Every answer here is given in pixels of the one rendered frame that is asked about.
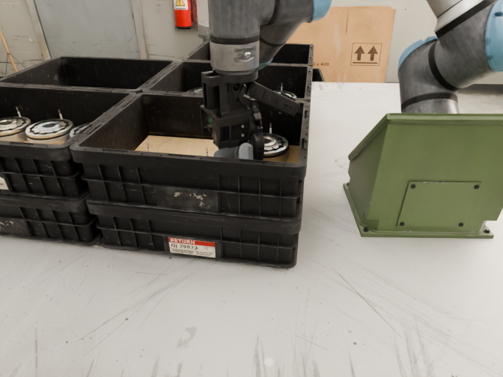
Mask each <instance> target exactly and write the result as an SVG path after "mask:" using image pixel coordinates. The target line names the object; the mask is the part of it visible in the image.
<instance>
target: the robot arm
mask: <svg viewBox="0 0 503 377"><path fill-rule="evenodd" d="M426 1H427V3H428V4H429V6H430V8H431V10H432V11H433V13H434V15H435V16H436V18H437V23H436V27H435V30H434V33H435V34H436V36H430V37H427V39H425V40H423V39H420V40H418V41H416V42H414V43H413V44H411V45H410V46H408V47H407V48H406V49H405V50H404V51H403V53H402V54H401V56H400V58H399V61H398V70H397V77H398V80H399V88H400V110H401V113H461V112H460V110H459V106H458V98H457V92H458V91H459V90H461V89H464V88H466V87H468V86H470V85H473V84H474V83H476V82H479V81H480V80H483V79H485V78H487V77H489V76H491V75H494V74H496V73H500V72H503V0H426ZM331 3H332V0H207V4H208V17H209V29H210V60H211V66H212V68H213V71H207V72H202V73H201V78H202V88H203V99H204V104H203V105H200V108H201V125H202V134H206V133H209V132H211V133H212V137H213V143H214V144H215V145H216V146H217V147H218V150H217V151H216V152H215V153H214V154H213V156H215V157H225V158H235V159H254V160H263V155H264V139H263V127H262V120H261V115H260V112H259V109H258V104H257V103H256V102H253V101H252V100H250V99H249V98H247V97H245V96H244V94H245V95H247V96H250V97H251V98H253V99H256V100H258V101H260V102H262V103H265V104H267V105H269V106H271V107H273V109H275V110H276V111H277V112H278V113H279V114H284V115H288V114H289V115H291V116H293V117H294V115H295V113H296V111H297V109H298V107H299V105H300V104H299V103H298V102H296V101H295V99H294V98H293V97H291V95H290V94H284V93H282V92H281V93H277V92H275V91H273V90H271V89H269V88H267V87H265V86H263V85H261V84H259V83H257V82H255V80H256V79H257V74H258V70H261V69H263V68H264V67H265V66H266V65H267V64H269V63H270V62H271V61H272V59H273V57H274V56H275V55H276V53H277V52H278V51H279V50H280V48H281V47H282V46H283V45H284V44H285V43H286V42H287V41H288V40H289V39H290V37H291V36H292V35H293V33H294V32H295V31H296V30H297V28H298V27H299V26H300V25H301V24H302V23H304V22H307V23H311V22H313V21H317V20H320V19H322V18H323V17H324V16H325V15H326V14H327V13H328V12H329V8H330V7H331ZM204 113H208V114H209V117H208V118H209V123H211V124H208V125H207V126H206V127H204ZM248 140H249V144H248V143H246V142H247V141H248Z"/></svg>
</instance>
